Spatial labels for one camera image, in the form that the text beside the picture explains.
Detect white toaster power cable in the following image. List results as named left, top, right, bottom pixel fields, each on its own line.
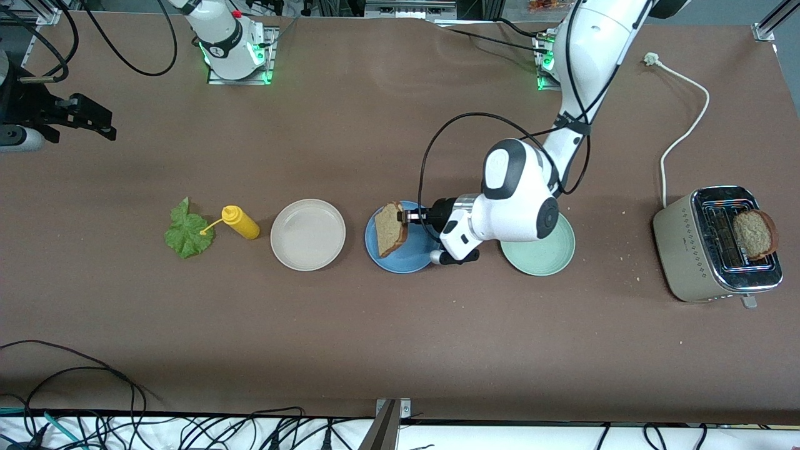
left=644, top=52, right=711, bottom=208

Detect grey metal box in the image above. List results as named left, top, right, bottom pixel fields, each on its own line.
left=364, top=0, right=458, bottom=19

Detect green lettuce leaf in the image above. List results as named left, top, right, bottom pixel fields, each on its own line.
left=164, top=197, right=216, bottom=259

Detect brown bread slice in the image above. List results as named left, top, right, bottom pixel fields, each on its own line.
left=732, top=209, right=779, bottom=261
left=375, top=201, right=410, bottom=259

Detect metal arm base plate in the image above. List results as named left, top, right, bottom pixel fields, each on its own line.
left=532, top=34, right=566, bottom=92
left=206, top=26, right=279, bottom=86

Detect yellow squeeze bottle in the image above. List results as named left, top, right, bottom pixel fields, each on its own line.
left=200, top=205, right=261, bottom=241

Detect black cable on table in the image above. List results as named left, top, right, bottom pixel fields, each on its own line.
left=431, top=19, right=554, bottom=57

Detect beige round plate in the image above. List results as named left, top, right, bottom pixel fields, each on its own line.
left=270, top=199, right=346, bottom=272

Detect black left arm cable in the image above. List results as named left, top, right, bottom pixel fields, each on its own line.
left=417, top=0, right=654, bottom=216

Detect black looped cable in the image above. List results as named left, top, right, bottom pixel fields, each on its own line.
left=0, top=0, right=79, bottom=85

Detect green round plate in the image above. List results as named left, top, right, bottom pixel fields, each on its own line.
left=500, top=212, right=576, bottom=277

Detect blue round plate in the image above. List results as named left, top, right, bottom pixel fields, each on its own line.
left=365, top=201, right=442, bottom=274

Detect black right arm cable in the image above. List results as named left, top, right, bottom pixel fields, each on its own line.
left=78, top=0, right=178, bottom=78

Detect teal cable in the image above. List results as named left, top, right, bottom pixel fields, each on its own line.
left=0, top=406, right=88, bottom=450

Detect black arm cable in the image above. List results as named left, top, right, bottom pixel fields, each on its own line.
left=417, top=0, right=654, bottom=216
left=78, top=0, right=178, bottom=78

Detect aluminium frame profile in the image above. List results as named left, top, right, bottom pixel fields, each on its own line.
left=17, top=11, right=62, bottom=74
left=753, top=0, right=789, bottom=42

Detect beige chrome toaster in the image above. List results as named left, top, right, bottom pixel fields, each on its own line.
left=652, top=185, right=784, bottom=309

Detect aluminium table bracket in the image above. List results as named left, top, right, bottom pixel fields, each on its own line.
left=359, top=398, right=412, bottom=450

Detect long looping black cable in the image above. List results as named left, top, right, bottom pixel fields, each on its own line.
left=0, top=340, right=148, bottom=432

